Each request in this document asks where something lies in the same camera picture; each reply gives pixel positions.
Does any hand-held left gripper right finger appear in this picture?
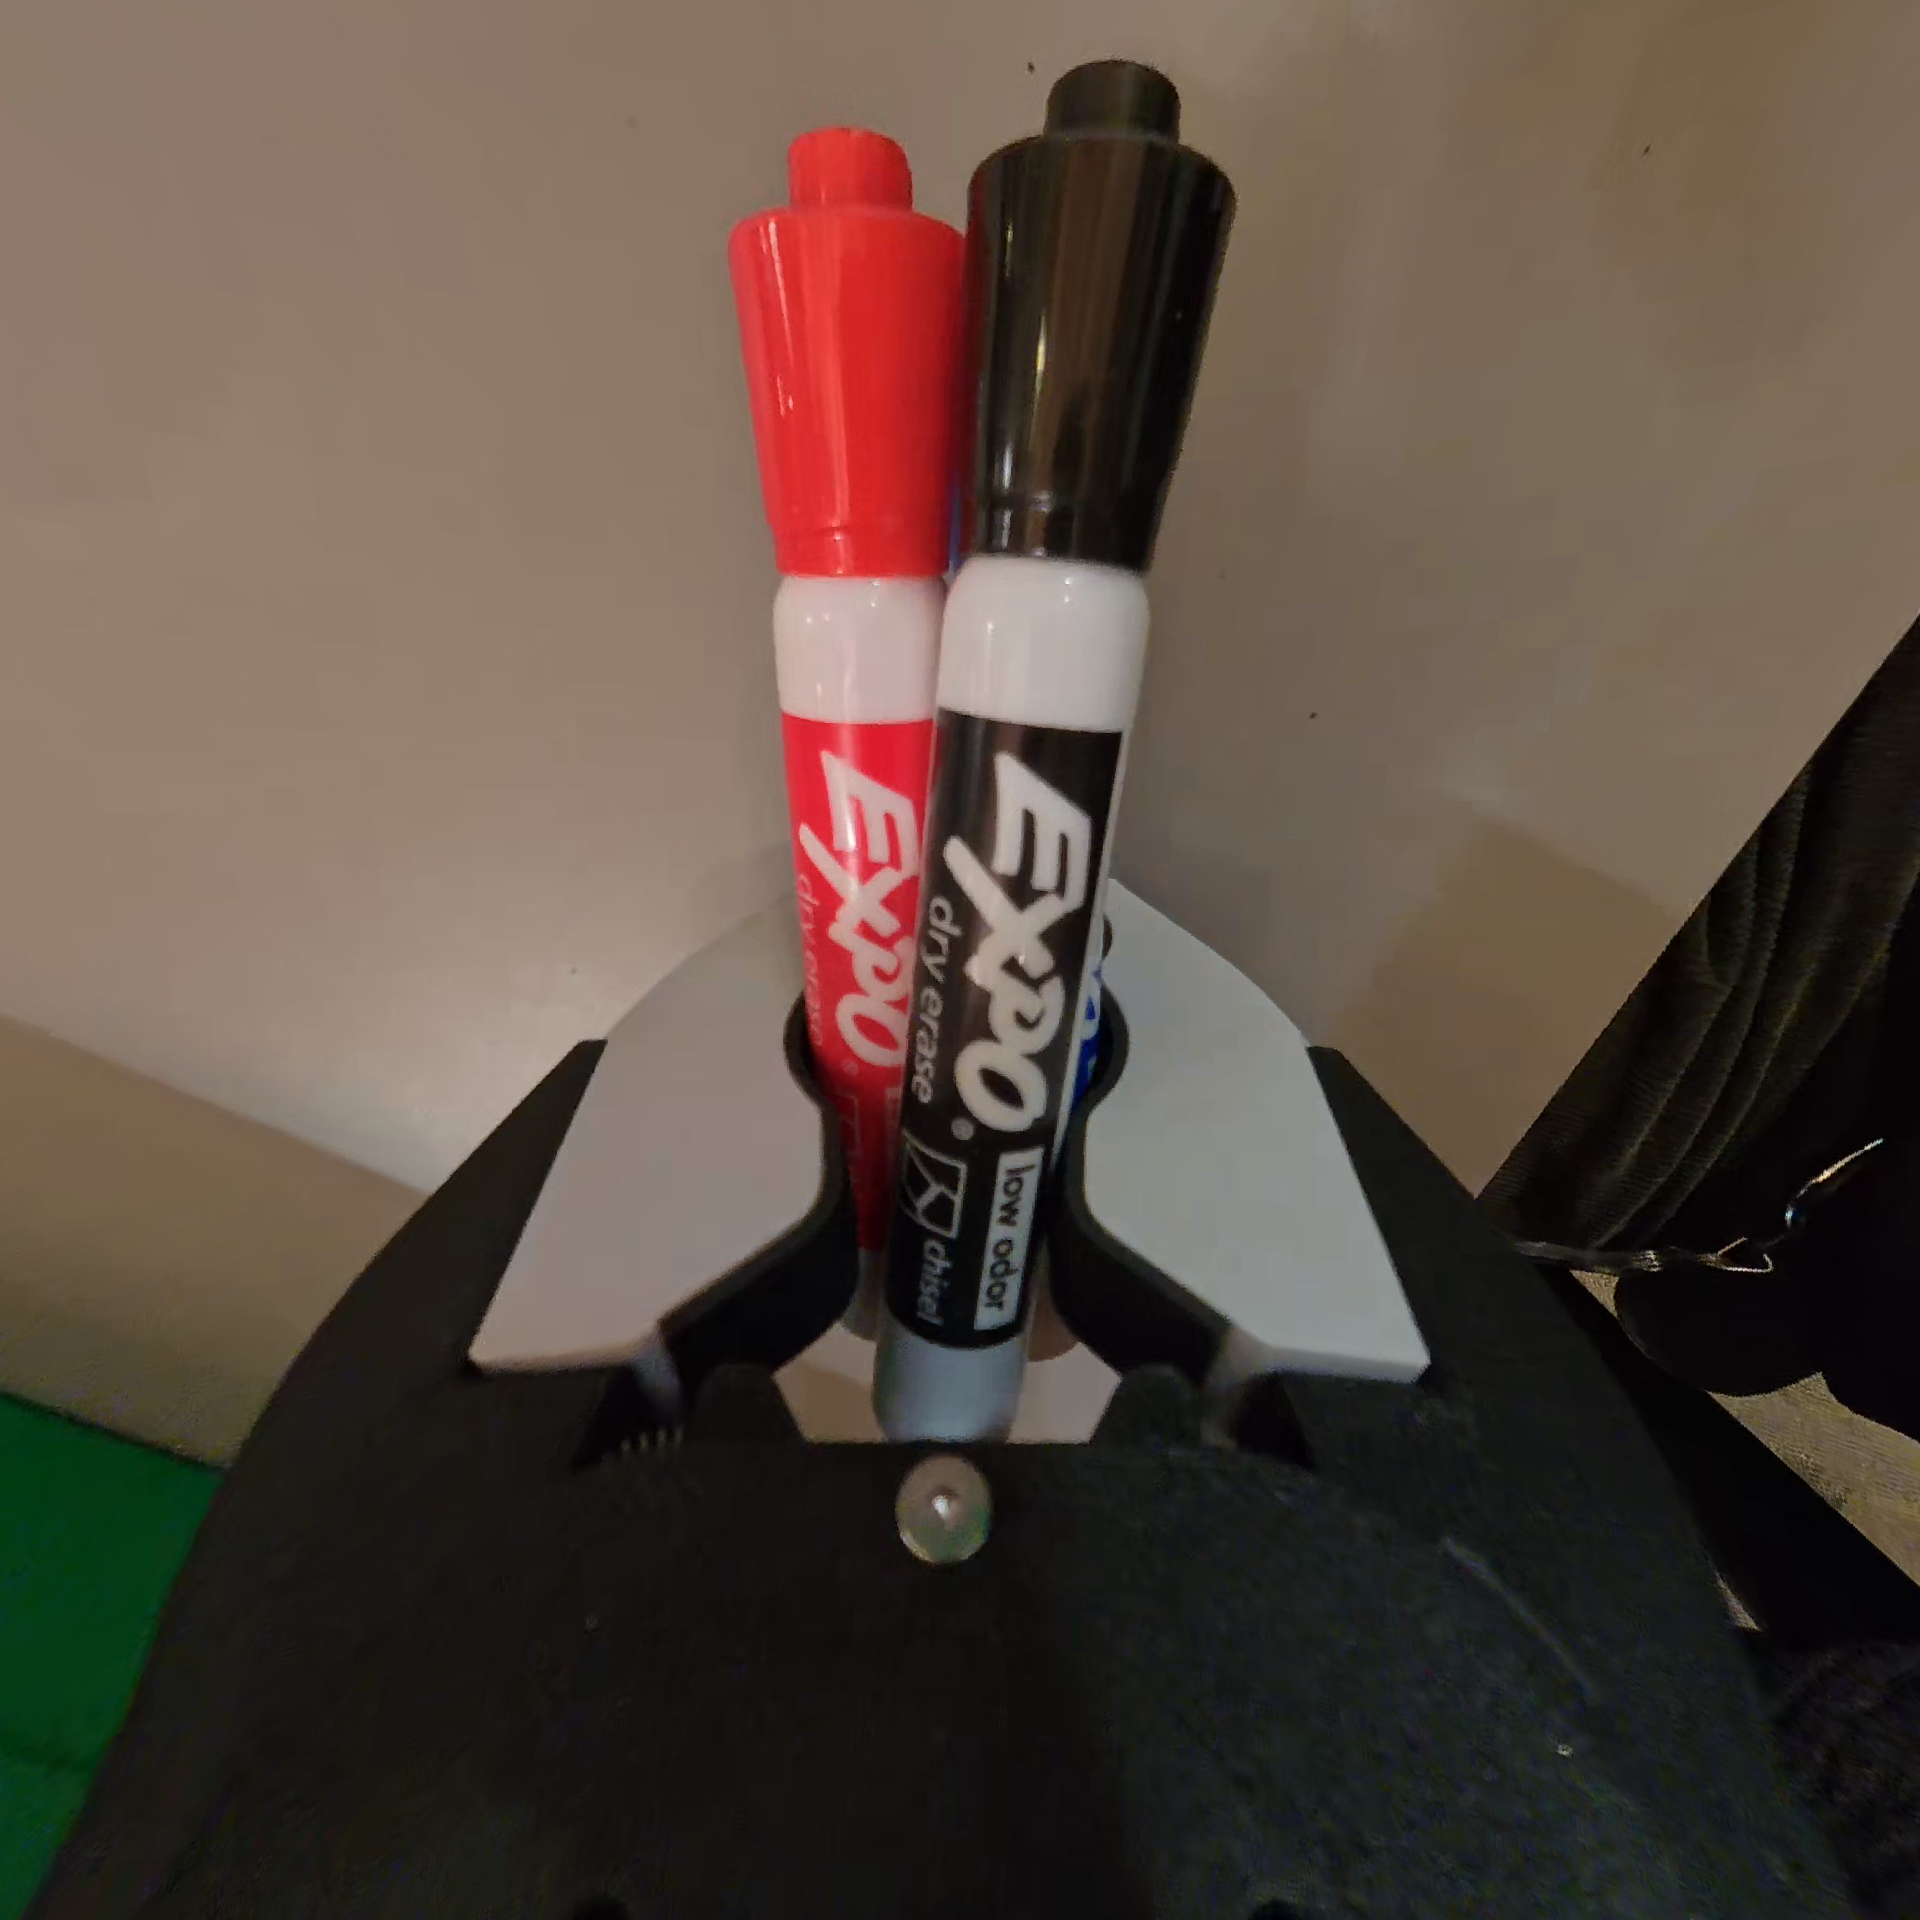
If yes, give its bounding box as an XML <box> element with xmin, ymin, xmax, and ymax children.
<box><xmin>1055</xmin><ymin>884</ymin><xmax>1432</xmax><ymax>1439</ymax></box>

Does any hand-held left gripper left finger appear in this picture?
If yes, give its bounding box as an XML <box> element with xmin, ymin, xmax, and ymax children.
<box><xmin>466</xmin><ymin>914</ymin><xmax>857</xmax><ymax>1427</ymax></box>

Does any blue dry erase marker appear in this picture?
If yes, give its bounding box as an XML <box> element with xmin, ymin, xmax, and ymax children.
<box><xmin>943</xmin><ymin>434</ymin><xmax>1129</xmax><ymax>1186</ymax></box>

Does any red dry erase marker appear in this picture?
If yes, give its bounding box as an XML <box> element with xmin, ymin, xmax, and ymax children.
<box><xmin>728</xmin><ymin>127</ymin><xmax>966</xmax><ymax>1250</ymax></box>

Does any black dry erase marker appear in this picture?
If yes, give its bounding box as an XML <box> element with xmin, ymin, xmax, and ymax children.
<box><xmin>871</xmin><ymin>60</ymin><xmax>1240</xmax><ymax>1446</ymax></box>

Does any green plastic bin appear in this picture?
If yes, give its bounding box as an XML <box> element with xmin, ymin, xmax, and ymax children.
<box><xmin>0</xmin><ymin>1388</ymin><xmax>232</xmax><ymax>1920</ymax></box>

